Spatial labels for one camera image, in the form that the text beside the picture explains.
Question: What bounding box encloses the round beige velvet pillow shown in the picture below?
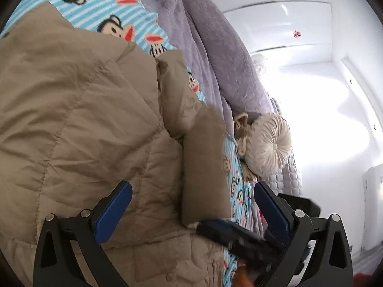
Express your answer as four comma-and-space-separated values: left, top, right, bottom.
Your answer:
244, 115, 292, 176

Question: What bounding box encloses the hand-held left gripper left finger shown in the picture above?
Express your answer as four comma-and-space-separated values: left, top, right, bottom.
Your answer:
34, 181, 133, 287

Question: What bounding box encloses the tan quilted jacket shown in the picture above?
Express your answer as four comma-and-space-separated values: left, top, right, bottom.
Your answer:
0, 1, 232, 287

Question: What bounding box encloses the woven rope basket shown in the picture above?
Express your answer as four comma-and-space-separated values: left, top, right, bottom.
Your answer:
233, 112, 258, 183

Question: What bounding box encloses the white wardrobe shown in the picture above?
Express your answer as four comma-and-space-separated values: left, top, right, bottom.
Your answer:
206, 0, 333, 66

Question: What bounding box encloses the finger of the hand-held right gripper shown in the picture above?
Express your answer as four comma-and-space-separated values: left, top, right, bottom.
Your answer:
196, 219, 285, 271

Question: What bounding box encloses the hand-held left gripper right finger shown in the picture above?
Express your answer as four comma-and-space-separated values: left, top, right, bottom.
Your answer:
254, 181, 354, 287

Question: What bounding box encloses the blue striped monkey print blanket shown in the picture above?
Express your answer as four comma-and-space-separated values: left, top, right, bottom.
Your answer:
0, 0, 270, 287

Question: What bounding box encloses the purple plush blanket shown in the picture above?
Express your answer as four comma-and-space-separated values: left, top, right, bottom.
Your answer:
132, 0, 277, 132

